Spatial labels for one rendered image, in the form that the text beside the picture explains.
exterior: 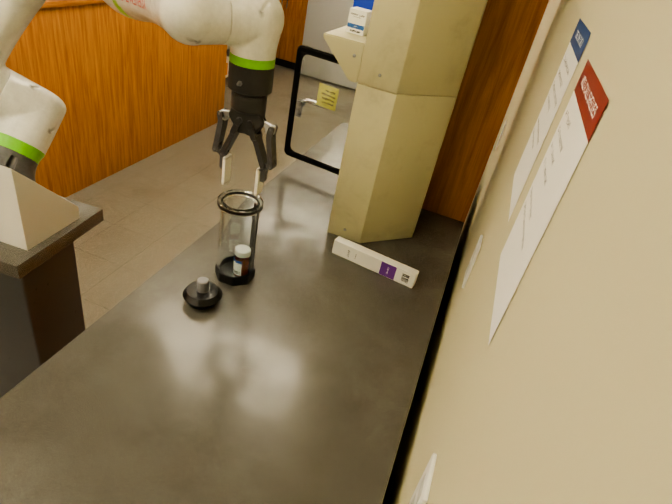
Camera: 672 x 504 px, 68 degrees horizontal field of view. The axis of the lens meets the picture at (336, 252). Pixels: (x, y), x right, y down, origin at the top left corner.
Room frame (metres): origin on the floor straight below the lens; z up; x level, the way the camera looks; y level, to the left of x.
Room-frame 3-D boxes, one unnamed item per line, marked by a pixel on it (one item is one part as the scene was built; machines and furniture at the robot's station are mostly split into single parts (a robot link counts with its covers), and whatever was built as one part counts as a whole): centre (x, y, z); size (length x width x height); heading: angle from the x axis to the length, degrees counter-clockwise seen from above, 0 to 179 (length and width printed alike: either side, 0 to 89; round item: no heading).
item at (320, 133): (1.70, 0.13, 1.19); 0.30 x 0.01 x 0.40; 70
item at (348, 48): (1.51, 0.06, 1.46); 0.32 x 0.12 x 0.10; 167
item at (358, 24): (1.46, 0.07, 1.54); 0.05 x 0.05 x 0.06; 74
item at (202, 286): (0.90, 0.29, 0.97); 0.09 x 0.09 x 0.07
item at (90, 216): (1.06, 0.87, 0.92); 0.32 x 0.32 x 0.04; 82
